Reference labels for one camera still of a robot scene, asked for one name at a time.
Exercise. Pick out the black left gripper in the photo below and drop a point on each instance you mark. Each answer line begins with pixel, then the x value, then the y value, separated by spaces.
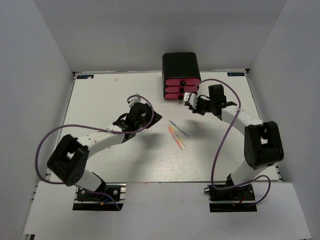
pixel 156 117

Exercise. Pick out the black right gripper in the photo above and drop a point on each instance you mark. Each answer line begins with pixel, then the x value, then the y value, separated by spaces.
pixel 197 109

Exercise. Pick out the pink bottom drawer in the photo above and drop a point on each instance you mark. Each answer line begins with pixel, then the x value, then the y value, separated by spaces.
pixel 174 96

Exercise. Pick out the pink drawer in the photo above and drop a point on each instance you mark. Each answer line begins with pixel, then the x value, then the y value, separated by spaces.
pixel 180 89
pixel 174 96
pixel 187 81

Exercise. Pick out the pink top drawer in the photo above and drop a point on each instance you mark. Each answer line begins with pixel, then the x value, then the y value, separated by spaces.
pixel 187 81

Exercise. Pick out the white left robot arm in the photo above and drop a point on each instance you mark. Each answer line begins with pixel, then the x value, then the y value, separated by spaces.
pixel 68 160

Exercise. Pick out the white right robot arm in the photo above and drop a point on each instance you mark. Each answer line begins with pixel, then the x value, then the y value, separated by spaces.
pixel 262 141

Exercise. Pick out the thin yellow highlighter pen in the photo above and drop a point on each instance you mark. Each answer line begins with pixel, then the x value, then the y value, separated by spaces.
pixel 177 135

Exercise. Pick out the thin orange highlighter pen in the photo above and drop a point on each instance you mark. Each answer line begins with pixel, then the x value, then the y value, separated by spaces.
pixel 175 137

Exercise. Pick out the blue right corner label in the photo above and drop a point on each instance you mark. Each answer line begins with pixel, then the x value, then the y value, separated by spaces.
pixel 235 74

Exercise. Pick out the black drawer cabinet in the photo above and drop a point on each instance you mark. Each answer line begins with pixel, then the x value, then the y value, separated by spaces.
pixel 180 65

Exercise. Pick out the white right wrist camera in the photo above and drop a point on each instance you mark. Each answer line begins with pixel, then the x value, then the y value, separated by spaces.
pixel 190 99

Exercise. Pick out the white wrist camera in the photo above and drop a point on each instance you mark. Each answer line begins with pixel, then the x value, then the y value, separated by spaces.
pixel 190 99
pixel 133 99

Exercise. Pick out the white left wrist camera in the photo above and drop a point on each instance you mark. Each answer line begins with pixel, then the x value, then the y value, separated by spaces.
pixel 133 99

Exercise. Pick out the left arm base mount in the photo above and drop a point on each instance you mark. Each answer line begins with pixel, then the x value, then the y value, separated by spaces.
pixel 109 198

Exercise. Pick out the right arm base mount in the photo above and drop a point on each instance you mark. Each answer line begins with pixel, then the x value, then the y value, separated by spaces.
pixel 236 200

